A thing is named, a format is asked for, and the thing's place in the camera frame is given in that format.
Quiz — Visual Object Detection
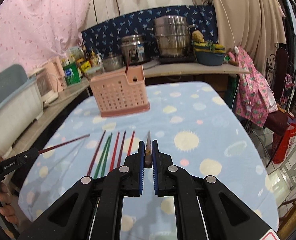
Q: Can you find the dark brown chopstick gold band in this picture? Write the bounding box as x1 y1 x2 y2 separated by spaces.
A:
144 131 152 168

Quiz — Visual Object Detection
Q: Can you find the pink floral cloth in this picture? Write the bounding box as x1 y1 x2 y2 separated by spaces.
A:
235 47 278 128

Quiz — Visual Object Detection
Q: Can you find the pink perforated utensil basket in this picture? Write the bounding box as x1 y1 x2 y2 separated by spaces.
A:
89 66 150 118

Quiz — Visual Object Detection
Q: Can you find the pink hanging sheet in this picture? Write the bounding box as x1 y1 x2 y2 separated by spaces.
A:
0 0 91 72

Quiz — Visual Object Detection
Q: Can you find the red chopstick dark band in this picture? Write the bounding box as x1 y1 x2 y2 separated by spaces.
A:
127 130 135 156

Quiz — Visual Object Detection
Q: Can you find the green chopstick gold band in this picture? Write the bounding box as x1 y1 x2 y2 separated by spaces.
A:
93 133 112 179

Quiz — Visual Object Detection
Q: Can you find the maroon chopstick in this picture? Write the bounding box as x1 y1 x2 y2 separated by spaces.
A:
117 131 126 167

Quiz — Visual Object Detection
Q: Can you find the green white box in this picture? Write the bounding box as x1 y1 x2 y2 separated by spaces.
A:
63 62 81 86

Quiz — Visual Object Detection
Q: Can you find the green twisted chopstick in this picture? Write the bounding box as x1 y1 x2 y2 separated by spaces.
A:
100 133 113 177

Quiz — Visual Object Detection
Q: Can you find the beige curtain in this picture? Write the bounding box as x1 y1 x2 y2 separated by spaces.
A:
192 0 286 74

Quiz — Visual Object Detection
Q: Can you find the white plastic storage bin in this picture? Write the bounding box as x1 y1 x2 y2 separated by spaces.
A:
0 64 44 159

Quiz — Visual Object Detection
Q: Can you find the person left hand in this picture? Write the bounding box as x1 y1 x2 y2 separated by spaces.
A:
0 183 19 225

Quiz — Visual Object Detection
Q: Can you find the small steel pot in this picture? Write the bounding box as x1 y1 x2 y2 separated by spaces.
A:
102 52 123 72

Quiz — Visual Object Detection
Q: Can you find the dark red twisted chopstick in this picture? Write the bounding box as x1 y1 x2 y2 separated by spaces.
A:
87 130 106 177

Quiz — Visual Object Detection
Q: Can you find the bright red chopstick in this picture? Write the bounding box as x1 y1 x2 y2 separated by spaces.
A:
109 132 120 172

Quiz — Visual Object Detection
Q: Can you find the large stacked steel steamer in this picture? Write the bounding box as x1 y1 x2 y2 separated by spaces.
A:
151 15 196 58

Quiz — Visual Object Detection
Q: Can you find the dark blue basin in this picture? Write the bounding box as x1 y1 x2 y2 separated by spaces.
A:
193 42 226 66

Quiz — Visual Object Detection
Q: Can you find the steel rice cooker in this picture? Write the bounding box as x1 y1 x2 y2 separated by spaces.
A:
120 34 151 65

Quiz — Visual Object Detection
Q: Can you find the light blue dotted tablecloth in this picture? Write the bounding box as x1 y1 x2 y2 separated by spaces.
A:
18 82 278 239

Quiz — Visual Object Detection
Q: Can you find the blue patterned backsplash cloth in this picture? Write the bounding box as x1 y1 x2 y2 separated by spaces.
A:
82 5 218 56

